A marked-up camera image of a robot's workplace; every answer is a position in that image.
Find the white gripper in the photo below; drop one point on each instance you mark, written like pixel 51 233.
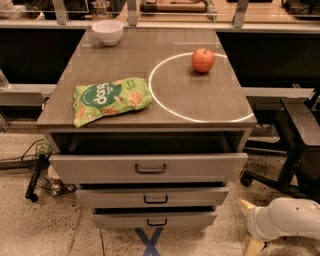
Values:
pixel 259 222

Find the grey bottom drawer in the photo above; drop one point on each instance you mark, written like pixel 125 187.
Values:
pixel 143 220

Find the grey drawer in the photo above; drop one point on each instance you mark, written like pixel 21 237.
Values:
pixel 143 220
pixel 167 168
pixel 152 197

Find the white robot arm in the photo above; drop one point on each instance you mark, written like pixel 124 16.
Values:
pixel 283 217

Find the grey middle drawer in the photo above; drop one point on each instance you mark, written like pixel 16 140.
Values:
pixel 152 197

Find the grey top drawer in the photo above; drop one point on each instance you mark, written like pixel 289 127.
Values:
pixel 167 168

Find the grey drawer cabinet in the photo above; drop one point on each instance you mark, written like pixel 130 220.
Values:
pixel 152 127

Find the blue tape cross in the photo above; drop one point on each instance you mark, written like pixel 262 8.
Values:
pixel 149 242

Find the black office chair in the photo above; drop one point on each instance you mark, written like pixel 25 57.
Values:
pixel 297 125

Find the red apple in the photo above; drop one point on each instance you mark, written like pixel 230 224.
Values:
pixel 202 60

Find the green snack bag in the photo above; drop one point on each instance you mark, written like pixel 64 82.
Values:
pixel 92 102

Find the white bowl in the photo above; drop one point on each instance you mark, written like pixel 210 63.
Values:
pixel 109 32

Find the black wire basket cart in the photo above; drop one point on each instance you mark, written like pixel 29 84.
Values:
pixel 44 177

